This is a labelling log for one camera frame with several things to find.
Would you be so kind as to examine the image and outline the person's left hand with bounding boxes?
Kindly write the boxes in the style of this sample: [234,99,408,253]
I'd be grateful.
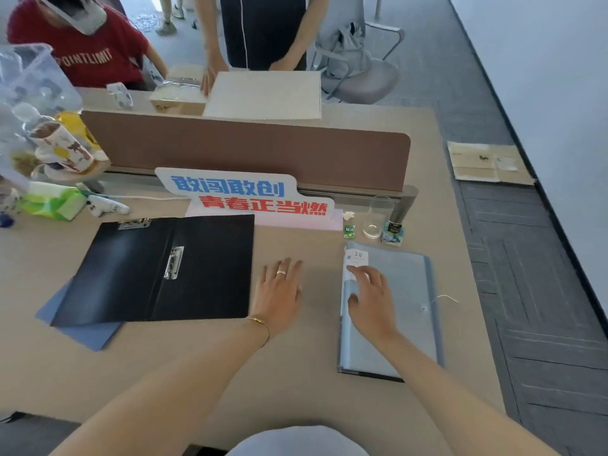
[250,257,304,336]

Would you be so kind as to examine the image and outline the person's right hand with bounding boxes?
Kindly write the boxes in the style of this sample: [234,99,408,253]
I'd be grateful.
[346,264,399,345]

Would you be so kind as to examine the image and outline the person's right forearm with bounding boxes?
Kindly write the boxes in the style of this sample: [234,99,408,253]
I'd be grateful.
[377,333,563,456]

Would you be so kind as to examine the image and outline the person's left forearm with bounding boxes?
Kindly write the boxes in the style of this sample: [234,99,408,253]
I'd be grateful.
[49,323,272,456]

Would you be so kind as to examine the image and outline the grey-blue expanding file folder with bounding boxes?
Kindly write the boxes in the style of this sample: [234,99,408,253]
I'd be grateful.
[338,241,446,383]

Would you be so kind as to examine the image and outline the small green and black box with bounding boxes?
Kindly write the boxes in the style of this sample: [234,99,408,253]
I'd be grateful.
[381,221,405,247]

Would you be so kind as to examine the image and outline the pink sign base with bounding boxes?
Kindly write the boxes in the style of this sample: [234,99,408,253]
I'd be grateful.
[185,199,344,232]

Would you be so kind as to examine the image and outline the clear drinking glass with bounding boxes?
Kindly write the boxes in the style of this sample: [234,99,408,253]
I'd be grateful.
[363,196,395,240]

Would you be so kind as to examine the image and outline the white sign with coloured lettering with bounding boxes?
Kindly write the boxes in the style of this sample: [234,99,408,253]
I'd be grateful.
[155,167,336,219]

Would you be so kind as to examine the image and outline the black open clip folder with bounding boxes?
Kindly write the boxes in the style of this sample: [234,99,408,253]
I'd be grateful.
[50,214,256,327]

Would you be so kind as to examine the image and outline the brown desk divider panel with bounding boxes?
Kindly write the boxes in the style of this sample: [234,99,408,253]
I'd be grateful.
[80,110,412,193]

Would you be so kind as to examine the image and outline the person's white clothing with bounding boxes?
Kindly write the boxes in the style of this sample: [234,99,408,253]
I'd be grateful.
[225,425,370,456]

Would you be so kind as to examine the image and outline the flattened cardboard sheet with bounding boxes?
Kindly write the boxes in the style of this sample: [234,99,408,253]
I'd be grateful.
[447,141,536,187]

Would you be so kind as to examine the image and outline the large white flat box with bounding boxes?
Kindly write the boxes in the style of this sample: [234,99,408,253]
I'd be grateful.
[203,70,323,121]

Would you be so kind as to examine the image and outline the blue paper sheet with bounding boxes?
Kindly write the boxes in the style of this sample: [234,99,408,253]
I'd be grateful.
[35,277,125,352]

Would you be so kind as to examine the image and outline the grey office chair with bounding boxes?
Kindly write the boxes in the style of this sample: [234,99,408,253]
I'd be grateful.
[308,0,406,106]

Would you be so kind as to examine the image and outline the small cardboard box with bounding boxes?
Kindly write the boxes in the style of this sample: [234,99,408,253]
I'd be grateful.
[149,65,210,116]

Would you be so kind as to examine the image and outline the green tissue pack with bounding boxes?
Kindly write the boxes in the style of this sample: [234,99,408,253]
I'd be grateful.
[18,181,88,222]

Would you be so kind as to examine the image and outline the small white object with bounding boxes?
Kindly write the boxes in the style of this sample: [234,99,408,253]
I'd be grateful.
[106,82,134,111]

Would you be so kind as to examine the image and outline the printed paper cup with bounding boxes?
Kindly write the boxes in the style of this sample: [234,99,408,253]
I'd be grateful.
[28,120,96,173]

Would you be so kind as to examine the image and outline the yellow plastic bag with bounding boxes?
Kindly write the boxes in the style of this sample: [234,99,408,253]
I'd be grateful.
[54,111,104,153]

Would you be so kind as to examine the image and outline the clear plastic container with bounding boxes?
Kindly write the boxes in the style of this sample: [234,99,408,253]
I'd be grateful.
[0,43,84,120]

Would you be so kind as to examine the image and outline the white head-worn device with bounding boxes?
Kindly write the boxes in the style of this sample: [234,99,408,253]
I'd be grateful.
[32,0,108,36]

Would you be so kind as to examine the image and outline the thin gold bracelet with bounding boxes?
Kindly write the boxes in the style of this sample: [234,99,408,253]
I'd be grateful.
[245,317,271,348]

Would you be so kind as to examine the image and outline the white folder string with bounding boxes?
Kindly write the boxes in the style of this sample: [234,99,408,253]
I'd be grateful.
[422,294,460,312]

